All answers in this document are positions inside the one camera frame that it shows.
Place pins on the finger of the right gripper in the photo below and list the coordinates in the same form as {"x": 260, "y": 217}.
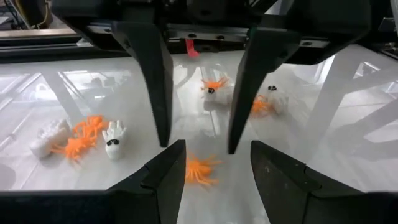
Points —
{"x": 155, "y": 77}
{"x": 258, "y": 62}

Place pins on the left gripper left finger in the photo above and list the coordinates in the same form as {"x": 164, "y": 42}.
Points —
{"x": 155, "y": 196}

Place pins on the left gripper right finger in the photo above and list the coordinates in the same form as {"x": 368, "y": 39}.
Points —
{"x": 289, "y": 189}

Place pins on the orange plastic spider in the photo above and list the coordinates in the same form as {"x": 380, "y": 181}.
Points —
{"x": 91, "y": 124}
{"x": 214, "y": 84}
{"x": 259, "y": 107}
{"x": 200, "y": 169}
{"x": 76, "y": 147}

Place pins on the white ghost toy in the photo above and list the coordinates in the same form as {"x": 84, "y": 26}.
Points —
{"x": 278, "y": 99}
{"x": 113, "y": 140}
{"x": 219, "y": 98}
{"x": 46, "y": 140}

